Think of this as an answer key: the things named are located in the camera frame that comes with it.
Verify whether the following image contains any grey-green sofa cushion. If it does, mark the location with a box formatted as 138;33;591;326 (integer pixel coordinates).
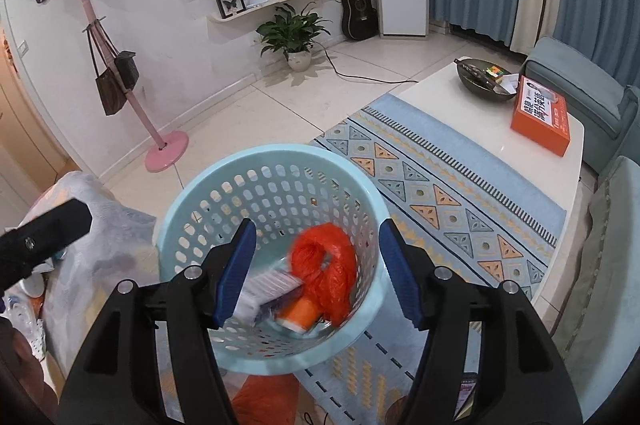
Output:
550;155;640;425

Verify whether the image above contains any purple packet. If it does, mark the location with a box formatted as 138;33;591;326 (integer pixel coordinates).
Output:
452;372;481;421

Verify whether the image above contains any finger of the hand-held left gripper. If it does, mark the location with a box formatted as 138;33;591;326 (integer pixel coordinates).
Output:
0;198;93;291

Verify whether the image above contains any white perforated slipper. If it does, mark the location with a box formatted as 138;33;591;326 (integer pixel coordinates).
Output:
7;297;47;358

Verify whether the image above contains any brown handbag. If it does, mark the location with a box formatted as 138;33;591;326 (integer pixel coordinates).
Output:
95;25;128;117

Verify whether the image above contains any potted green plant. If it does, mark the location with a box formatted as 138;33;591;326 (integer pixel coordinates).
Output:
255;2;332;72

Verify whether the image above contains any black handbag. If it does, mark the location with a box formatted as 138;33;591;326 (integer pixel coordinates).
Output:
114;50;140;90

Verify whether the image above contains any dark green bowl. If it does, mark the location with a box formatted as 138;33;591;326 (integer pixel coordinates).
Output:
454;58;521;103

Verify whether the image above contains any fan-patterned tablecloth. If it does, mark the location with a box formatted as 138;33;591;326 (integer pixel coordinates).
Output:
0;170;161;376

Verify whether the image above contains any light blue perforated plastic basket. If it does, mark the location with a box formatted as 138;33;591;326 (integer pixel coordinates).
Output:
156;144;392;376

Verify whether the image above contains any blue sofa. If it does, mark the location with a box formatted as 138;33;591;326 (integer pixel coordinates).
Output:
520;36;640;176

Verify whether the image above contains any orange plastic bag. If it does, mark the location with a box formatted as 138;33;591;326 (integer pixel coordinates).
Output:
290;222;358;326

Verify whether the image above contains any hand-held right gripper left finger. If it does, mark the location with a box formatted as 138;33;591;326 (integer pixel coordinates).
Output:
56;217;258;425

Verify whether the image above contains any orange tissue box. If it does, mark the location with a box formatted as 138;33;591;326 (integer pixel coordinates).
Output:
510;75;572;156

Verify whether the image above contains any framed butterfly picture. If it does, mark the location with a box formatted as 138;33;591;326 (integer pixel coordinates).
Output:
216;0;247;20

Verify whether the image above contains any white coffee table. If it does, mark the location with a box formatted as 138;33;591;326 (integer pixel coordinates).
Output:
397;55;586;256

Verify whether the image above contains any white curved wall shelf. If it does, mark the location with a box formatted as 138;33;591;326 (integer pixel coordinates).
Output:
207;0;333;23

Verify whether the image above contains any black power cable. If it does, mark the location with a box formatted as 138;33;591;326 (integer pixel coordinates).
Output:
320;45;418;84

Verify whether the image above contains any pink coat rack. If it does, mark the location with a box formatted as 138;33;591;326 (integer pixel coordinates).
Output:
65;0;190;173

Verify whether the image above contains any white paper packet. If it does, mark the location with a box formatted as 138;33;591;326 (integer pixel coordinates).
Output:
235;262;303;321

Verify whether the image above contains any blue patterned rug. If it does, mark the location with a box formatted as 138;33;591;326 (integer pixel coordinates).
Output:
300;92;568;425

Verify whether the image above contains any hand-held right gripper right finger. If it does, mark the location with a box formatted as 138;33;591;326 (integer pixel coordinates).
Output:
378;217;585;425

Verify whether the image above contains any black remote control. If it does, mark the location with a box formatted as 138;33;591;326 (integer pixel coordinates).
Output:
455;60;496;86

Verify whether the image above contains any orange plastic bottle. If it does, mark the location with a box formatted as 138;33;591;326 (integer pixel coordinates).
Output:
277;295;321;333

